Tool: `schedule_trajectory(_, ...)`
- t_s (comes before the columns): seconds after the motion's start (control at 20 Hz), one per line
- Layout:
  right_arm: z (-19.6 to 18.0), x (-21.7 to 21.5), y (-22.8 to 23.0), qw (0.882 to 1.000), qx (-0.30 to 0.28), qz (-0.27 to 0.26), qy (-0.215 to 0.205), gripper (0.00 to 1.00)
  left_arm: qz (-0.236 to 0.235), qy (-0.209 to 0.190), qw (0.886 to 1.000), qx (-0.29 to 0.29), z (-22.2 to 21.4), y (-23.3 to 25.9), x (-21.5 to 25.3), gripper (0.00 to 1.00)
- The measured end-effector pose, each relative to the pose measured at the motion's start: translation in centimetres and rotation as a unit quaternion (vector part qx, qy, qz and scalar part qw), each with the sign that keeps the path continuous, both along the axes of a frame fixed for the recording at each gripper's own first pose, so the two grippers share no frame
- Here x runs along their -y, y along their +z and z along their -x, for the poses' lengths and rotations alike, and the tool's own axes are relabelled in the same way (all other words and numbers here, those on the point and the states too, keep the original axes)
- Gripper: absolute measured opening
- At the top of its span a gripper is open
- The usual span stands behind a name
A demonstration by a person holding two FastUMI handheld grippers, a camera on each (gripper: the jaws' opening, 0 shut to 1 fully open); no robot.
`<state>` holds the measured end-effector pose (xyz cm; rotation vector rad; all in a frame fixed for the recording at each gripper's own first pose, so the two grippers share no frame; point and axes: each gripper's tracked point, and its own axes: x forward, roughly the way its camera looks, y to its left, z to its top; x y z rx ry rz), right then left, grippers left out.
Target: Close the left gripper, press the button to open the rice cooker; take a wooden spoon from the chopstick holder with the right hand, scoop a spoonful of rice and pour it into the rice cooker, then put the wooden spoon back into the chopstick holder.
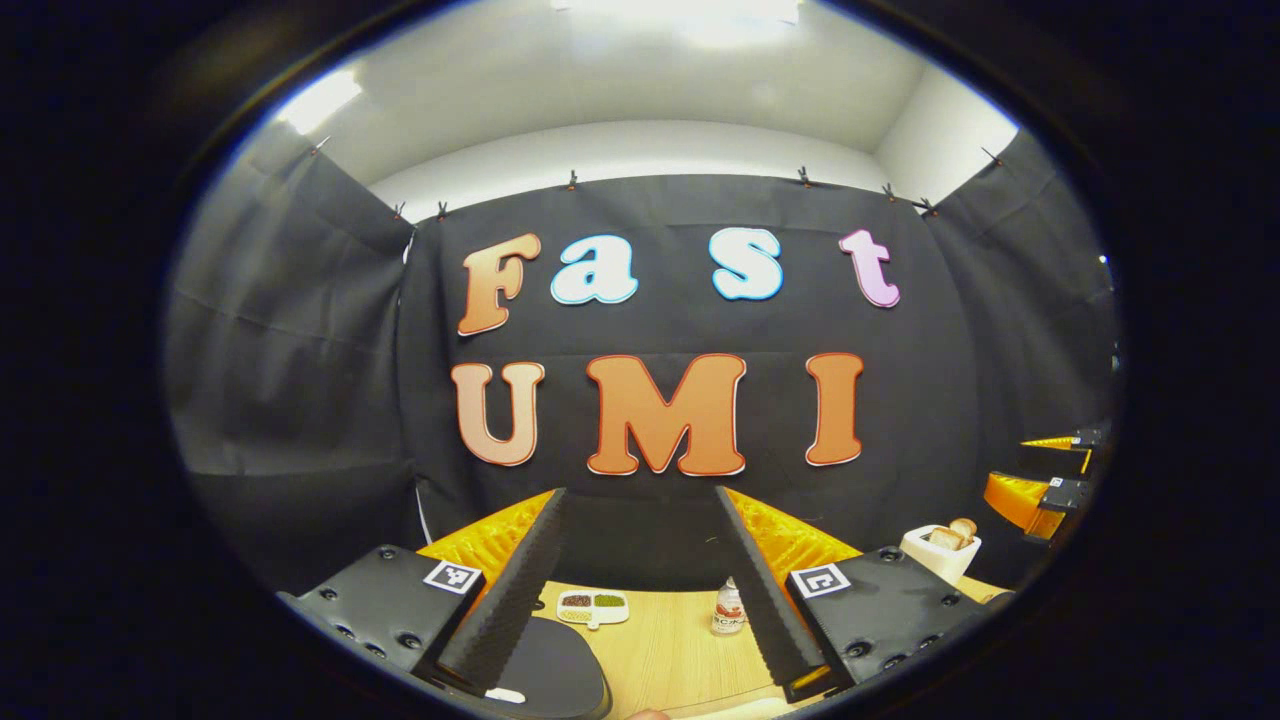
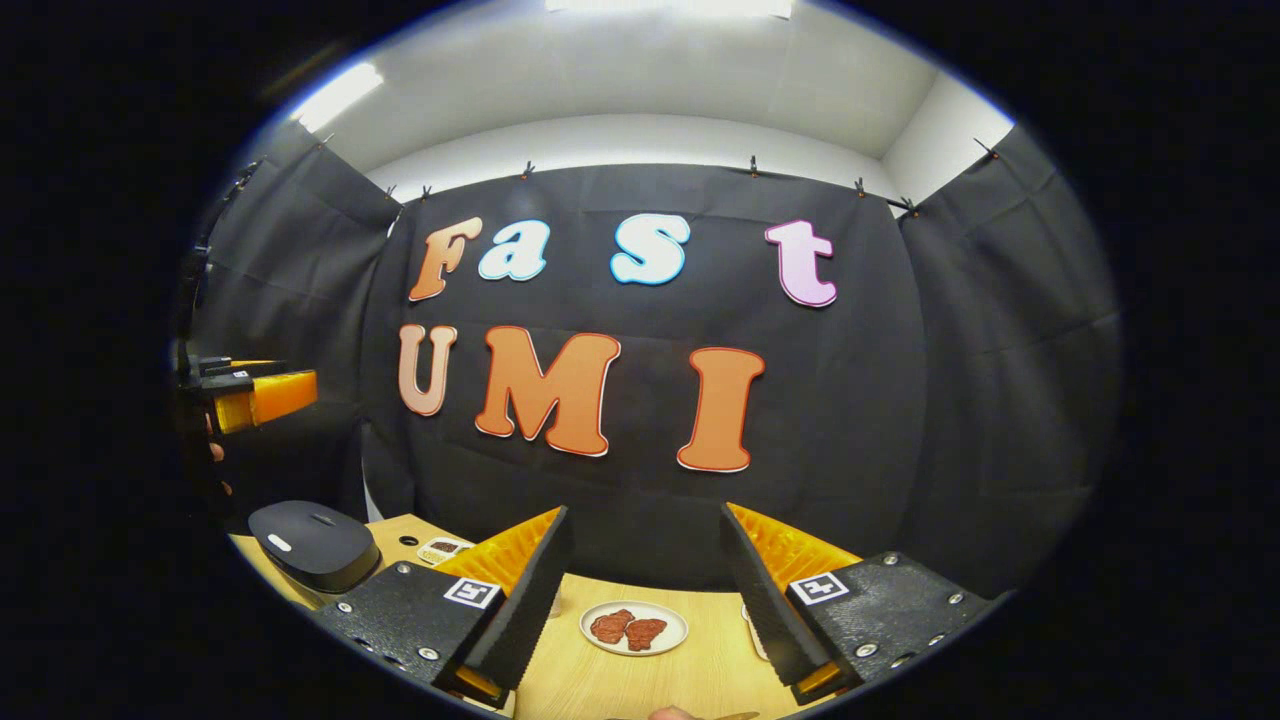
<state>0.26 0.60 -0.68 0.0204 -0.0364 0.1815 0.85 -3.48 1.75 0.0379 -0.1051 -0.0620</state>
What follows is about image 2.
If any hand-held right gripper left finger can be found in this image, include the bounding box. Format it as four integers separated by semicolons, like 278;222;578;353
318;506;575;709

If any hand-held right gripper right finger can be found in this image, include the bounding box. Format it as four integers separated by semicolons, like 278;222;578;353
720;503;1011;707

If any black rice cooker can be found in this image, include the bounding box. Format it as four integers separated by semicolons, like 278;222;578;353
247;499;384;608

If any white toaster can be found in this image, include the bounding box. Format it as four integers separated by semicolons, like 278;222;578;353
740;604;772;662

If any white round plate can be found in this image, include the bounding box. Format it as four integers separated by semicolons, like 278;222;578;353
579;599;690;658

